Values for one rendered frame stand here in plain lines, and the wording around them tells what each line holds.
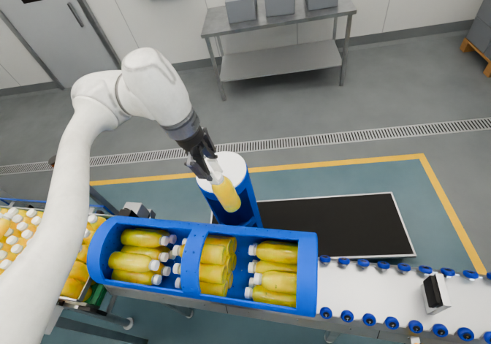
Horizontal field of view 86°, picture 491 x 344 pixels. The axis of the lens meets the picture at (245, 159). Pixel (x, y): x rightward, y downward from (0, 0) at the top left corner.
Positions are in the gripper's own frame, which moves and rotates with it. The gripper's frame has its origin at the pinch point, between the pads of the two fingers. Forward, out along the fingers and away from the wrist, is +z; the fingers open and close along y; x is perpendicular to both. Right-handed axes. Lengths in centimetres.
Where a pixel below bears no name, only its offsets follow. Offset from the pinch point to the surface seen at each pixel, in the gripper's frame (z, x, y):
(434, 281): 47, -68, -12
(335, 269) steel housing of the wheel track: 59, -37, -9
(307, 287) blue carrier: 29.3, -28.3, -23.4
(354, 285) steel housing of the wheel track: 60, -44, -15
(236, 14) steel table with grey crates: 62, 68, 236
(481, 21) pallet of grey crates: 148, -187, 306
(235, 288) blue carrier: 50, 2, -25
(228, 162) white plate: 46, 20, 36
